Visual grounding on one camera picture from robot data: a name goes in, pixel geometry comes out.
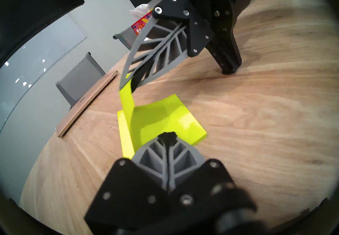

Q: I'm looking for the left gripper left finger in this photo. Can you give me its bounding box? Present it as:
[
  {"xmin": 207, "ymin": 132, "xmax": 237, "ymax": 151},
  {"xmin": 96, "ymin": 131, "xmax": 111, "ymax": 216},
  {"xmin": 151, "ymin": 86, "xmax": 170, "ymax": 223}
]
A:
[{"xmin": 85, "ymin": 134, "xmax": 170, "ymax": 228}]

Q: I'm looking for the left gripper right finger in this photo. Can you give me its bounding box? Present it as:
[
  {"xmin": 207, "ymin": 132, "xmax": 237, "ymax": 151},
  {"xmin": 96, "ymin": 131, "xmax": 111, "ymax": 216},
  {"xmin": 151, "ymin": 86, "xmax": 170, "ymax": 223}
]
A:
[{"xmin": 168, "ymin": 134, "xmax": 256, "ymax": 227}]

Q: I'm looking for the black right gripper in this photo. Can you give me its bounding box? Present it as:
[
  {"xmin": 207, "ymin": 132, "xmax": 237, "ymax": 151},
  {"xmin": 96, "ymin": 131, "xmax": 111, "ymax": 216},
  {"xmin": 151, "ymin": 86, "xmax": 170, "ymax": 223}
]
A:
[{"xmin": 119, "ymin": 0, "xmax": 282, "ymax": 93}]

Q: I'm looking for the yellow sticky note pad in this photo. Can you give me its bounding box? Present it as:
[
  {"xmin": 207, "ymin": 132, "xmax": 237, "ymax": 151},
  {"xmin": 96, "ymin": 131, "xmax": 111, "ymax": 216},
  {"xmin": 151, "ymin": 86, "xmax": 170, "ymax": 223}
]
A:
[{"xmin": 117, "ymin": 94, "xmax": 207, "ymax": 159}]

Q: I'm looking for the peeled yellow sticky note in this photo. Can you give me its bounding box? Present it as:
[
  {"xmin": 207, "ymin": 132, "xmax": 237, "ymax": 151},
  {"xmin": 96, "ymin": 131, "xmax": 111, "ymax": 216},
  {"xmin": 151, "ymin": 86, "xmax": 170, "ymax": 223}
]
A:
[{"xmin": 119, "ymin": 80, "xmax": 191, "ymax": 151}]

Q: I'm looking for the colourful tissue box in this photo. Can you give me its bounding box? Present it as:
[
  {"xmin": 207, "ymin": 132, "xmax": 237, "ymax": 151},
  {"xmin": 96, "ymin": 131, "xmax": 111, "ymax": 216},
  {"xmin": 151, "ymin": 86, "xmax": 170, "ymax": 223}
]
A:
[{"xmin": 129, "ymin": 4, "xmax": 155, "ymax": 36}]

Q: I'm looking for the grey mesh office chair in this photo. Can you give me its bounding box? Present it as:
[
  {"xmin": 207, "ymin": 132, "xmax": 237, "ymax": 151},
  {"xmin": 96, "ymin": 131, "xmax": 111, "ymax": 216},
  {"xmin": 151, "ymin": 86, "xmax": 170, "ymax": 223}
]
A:
[
  {"xmin": 113, "ymin": 27, "xmax": 139, "ymax": 51},
  {"xmin": 56, "ymin": 52, "xmax": 106, "ymax": 109}
]

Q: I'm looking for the gold closed laptop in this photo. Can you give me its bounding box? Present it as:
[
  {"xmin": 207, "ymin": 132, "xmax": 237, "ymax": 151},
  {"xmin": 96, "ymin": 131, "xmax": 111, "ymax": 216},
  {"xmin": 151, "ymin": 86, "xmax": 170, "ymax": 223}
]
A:
[{"xmin": 56, "ymin": 70, "xmax": 119, "ymax": 138}]

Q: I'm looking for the glass wall whiteboard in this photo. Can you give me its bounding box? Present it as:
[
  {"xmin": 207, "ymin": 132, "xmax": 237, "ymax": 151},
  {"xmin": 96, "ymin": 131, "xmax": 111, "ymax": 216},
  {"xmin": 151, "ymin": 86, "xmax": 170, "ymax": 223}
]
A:
[{"xmin": 0, "ymin": 14, "xmax": 87, "ymax": 132}]

